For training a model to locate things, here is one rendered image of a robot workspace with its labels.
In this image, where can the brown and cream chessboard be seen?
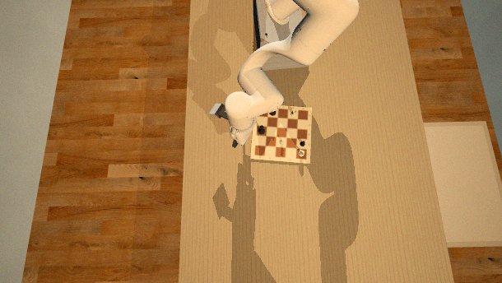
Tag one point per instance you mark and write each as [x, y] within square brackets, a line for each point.
[294, 130]

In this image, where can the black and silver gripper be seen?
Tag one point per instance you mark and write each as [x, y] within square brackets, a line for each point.
[241, 137]

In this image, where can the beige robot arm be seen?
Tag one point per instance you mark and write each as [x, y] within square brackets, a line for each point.
[324, 22]

